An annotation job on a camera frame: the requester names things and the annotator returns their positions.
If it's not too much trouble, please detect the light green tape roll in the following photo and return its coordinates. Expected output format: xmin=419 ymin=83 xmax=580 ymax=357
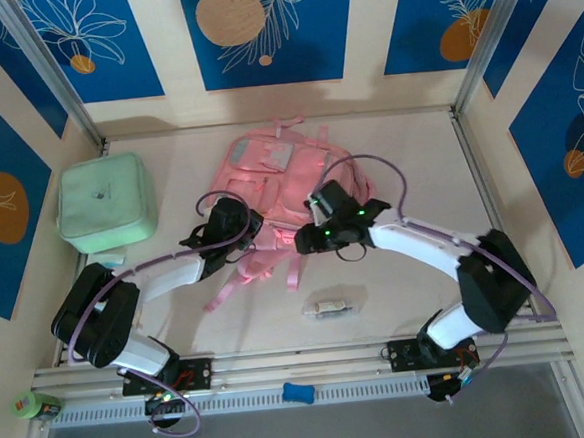
xmin=8 ymin=389 xmax=42 ymax=422

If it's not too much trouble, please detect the aluminium table edge rail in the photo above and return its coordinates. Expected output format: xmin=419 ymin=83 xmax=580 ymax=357
xmin=29 ymin=322 xmax=577 ymax=399

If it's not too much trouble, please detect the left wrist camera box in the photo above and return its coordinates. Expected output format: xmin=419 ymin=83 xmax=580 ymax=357
xmin=204 ymin=195 xmax=252 ymax=236

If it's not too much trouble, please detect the mint green lunch bag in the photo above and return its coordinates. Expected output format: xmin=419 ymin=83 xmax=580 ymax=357
xmin=52 ymin=149 xmax=156 ymax=256

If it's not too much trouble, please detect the pink student backpack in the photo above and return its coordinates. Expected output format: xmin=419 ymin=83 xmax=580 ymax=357
xmin=189 ymin=110 xmax=385 ymax=314

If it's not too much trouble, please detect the blue white tissue packet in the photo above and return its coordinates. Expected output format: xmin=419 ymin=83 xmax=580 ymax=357
xmin=92 ymin=250 xmax=127 ymax=268

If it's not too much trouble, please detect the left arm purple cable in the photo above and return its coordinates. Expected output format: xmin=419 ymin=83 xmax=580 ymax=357
xmin=57 ymin=189 xmax=268 ymax=438

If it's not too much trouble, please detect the grey slotted cable duct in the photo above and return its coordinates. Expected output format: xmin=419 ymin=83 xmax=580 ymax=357
xmin=48 ymin=375 xmax=434 ymax=428

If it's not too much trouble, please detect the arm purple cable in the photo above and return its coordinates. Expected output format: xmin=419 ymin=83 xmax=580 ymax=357
xmin=312 ymin=140 xmax=564 ymax=414
xmin=57 ymin=189 xmax=268 ymax=438

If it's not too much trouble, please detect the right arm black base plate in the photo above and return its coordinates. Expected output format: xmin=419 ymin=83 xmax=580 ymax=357
xmin=386 ymin=334 xmax=482 ymax=374

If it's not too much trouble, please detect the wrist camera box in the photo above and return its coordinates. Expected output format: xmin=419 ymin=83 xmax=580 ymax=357
xmin=204 ymin=195 xmax=252 ymax=236
xmin=304 ymin=177 xmax=361 ymax=227

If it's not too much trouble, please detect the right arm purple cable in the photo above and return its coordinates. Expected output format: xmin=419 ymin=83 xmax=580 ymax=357
xmin=312 ymin=140 xmax=564 ymax=414

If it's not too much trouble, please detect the clear plastic pencil pouch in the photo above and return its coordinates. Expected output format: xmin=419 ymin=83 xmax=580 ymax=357
xmin=300 ymin=288 xmax=371 ymax=324

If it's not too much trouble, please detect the aluminium frame post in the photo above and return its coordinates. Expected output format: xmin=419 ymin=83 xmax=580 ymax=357
xmin=444 ymin=0 xmax=549 ymax=116
xmin=0 ymin=0 xmax=107 ymax=153

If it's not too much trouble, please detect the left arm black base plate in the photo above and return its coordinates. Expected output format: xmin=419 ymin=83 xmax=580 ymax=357
xmin=120 ymin=357 xmax=215 ymax=397

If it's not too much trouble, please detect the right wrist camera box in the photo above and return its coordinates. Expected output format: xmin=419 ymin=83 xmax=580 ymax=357
xmin=304 ymin=177 xmax=361 ymax=227

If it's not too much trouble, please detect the dark green roll orange label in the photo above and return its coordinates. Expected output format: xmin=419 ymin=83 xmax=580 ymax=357
xmin=33 ymin=393 xmax=68 ymax=424

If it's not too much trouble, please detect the black cable connector box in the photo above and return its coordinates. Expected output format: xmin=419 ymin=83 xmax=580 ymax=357
xmin=425 ymin=370 xmax=467 ymax=407
xmin=142 ymin=389 xmax=191 ymax=434

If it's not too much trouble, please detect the blue bone-shaped object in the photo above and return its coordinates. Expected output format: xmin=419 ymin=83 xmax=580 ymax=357
xmin=280 ymin=380 xmax=316 ymax=407

